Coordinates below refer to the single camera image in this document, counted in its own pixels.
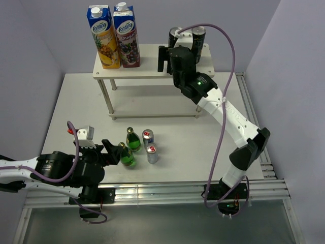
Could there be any black can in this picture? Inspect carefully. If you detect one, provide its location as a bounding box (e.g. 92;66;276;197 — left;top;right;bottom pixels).
168;26;182;48
191;26;206;64

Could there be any green glass bottle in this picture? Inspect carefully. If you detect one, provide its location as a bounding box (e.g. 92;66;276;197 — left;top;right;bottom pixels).
118;142;136;168
126;127;141;151

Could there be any silver energy can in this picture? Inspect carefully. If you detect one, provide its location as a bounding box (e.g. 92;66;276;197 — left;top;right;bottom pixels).
142;129;154;149
146;143;158;164

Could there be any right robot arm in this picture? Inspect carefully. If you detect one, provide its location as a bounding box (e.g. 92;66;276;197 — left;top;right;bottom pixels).
157;46;270;198

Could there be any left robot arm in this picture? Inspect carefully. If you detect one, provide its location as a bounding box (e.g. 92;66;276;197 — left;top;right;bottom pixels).
1;139;122;203

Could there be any white two-tier shelf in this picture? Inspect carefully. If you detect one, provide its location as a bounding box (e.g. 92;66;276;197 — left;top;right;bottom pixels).
92;44;201;120

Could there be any grape juice carton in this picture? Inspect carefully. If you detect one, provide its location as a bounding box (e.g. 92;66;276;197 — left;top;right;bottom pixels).
113;2;140;68

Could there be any pineapple juice carton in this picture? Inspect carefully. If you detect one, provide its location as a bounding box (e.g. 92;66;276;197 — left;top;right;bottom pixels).
87;5;121;69

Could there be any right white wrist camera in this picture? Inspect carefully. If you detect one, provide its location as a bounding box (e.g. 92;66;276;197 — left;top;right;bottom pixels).
174;30;193;50

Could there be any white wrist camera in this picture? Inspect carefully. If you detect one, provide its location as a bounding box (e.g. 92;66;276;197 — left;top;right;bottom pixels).
174;30;193;50
76;126;96;148

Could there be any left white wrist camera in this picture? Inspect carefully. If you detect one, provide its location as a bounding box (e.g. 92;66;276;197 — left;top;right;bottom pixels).
76;126;96;148

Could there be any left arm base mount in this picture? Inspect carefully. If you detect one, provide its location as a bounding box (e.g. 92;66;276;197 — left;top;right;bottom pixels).
69;188;116;224

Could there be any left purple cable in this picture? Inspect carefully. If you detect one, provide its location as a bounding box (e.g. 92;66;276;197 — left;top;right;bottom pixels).
0;120;109;224

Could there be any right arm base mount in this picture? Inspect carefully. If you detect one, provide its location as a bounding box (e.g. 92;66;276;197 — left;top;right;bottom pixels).
201;180;250;219

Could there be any aluminium right rail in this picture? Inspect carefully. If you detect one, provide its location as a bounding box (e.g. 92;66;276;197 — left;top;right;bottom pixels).
236;72;278;180

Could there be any aluminium rail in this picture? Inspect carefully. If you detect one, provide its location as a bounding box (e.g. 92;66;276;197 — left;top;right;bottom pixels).
23;180;290;208
236;72;278;180

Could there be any aluminium front rail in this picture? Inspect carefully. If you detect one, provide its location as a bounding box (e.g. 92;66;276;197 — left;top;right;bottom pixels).
23;180;290;208

